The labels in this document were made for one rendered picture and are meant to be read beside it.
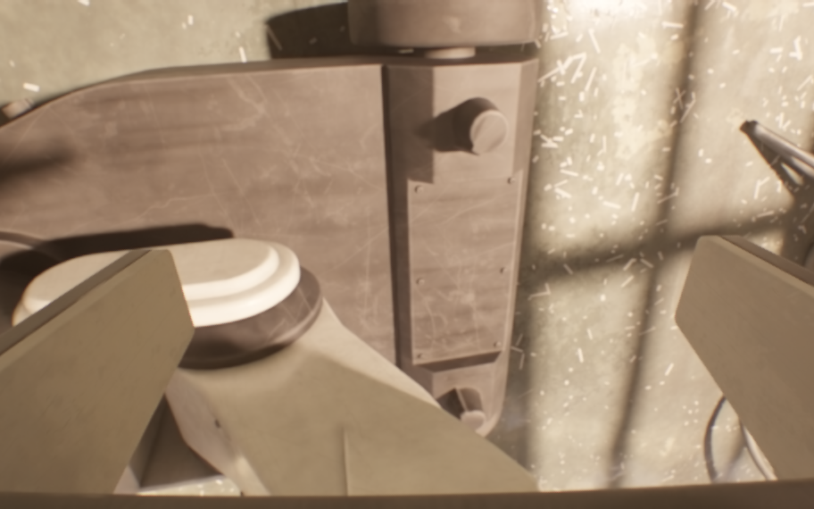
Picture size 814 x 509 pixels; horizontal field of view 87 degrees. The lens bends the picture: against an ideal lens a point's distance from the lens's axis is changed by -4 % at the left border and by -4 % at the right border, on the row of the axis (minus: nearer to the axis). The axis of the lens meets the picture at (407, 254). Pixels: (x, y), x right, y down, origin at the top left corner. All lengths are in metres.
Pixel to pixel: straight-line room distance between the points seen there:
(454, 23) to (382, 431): 0.33
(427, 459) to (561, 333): 0.70
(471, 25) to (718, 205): 0.66
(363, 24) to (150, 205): 0.27
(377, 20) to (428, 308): 0.31
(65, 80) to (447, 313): 0.53
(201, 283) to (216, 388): 0.07
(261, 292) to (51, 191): 0.25
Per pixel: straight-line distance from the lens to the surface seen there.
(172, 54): 0.63
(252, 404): 0.31
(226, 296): 0.35
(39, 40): 0.68
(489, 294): 0.55
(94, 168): 0.50
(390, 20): 0.45
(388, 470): 0.24
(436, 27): 0.43
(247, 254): 0.38
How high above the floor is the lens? 0.61
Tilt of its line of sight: 60 degrees down
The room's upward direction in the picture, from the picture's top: 157 degrees clockwise
